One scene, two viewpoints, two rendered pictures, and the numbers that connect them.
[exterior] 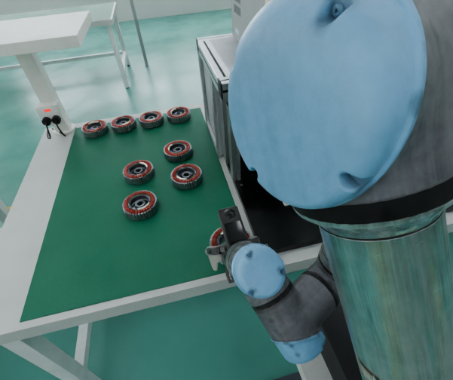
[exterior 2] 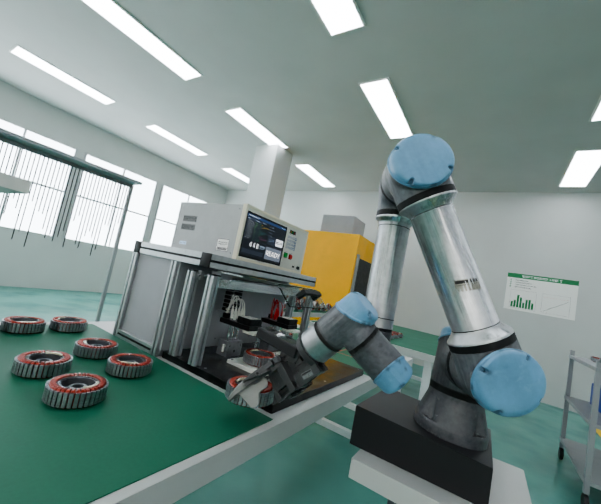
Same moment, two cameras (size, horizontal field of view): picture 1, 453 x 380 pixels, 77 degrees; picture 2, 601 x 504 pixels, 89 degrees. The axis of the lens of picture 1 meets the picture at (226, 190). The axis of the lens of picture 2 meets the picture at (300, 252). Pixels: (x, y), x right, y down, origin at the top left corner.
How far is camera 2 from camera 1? 0.62 m
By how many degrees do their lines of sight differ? 64
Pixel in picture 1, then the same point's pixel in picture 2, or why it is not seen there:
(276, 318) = (383, 342)
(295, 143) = (431, 162)
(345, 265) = (441, 219)
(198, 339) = not seen: outside the picture
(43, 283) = not seen: outside the picture
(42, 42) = not seen: outside the picture
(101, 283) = (59, 485)
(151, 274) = (152, 452)
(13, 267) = not seen: outside the picture
